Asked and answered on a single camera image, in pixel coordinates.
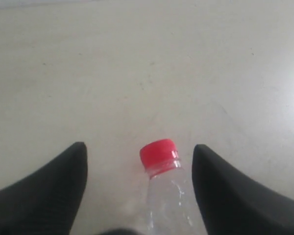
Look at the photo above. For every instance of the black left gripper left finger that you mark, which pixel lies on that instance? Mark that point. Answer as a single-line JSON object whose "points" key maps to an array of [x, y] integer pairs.
{"points": [[46, 202]]}

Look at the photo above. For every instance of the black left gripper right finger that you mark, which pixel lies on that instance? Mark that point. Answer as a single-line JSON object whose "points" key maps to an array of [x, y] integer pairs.
{"points": [[231, 203]]}

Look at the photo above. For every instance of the clear plastic water bottle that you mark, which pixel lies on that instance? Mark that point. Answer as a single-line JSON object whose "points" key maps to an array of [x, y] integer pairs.
{"points": [[171, 203]]}

